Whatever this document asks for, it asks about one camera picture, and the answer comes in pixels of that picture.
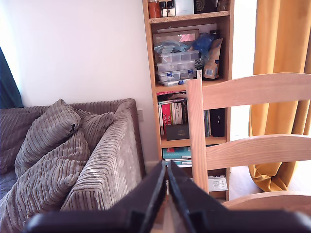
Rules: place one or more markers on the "white labelled box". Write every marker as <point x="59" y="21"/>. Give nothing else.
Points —
<point x="218" y="183"/>

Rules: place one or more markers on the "teal book stack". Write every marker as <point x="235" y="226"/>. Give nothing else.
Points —
<point x="176" y="153"/>

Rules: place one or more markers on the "small black box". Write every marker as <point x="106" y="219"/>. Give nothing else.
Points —
<point x="177" y="132"/>

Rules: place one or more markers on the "red book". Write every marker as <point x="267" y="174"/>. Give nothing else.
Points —
<point x="166" y="116"/>

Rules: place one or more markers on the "tall black box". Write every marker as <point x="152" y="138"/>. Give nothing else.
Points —
<point x="218" y="122"/>

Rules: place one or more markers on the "flat clear storage box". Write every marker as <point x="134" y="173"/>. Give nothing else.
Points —
<point x="172" y="82"/>

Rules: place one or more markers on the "tall wooden bookshelf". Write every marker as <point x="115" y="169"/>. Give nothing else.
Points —
<point x="151" y="72"/>

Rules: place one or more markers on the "clear plastic storage box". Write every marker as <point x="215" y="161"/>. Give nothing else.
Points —
<point x="177" y="56"/>
<point x="175" y="66"/>
<point x="175" y="74"/>

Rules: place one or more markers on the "wooden ladder-back chair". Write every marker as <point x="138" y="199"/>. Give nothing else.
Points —
<point x="255" y="89"/>

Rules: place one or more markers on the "brown paper bag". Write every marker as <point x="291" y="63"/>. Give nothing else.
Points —
<point x="212" y="60"/>

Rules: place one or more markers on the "blue plastic bag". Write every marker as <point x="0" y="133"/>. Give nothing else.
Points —
<point x="202" y="44"/>

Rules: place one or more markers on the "teal curtain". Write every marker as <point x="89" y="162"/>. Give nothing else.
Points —
<point x="8" y="89"/>

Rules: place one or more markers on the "orange curtain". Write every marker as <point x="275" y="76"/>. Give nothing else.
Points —
<point x="279" y="43"/>

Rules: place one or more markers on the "orange jar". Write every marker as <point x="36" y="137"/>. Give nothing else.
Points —
<point x="154" y="10"/>

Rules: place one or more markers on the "small dark bottle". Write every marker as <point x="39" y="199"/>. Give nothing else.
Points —
<point x="171" y="9"/>
<point x="163" y="9"/>

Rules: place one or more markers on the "white and blue box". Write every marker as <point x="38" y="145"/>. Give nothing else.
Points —
<point x="184" y="7"/>

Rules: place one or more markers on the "black bottle box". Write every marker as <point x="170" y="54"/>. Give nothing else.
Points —
<point x="202" y="6"/>

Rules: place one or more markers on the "wall socket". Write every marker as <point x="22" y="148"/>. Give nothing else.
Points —
<point x="140" y="115"/>

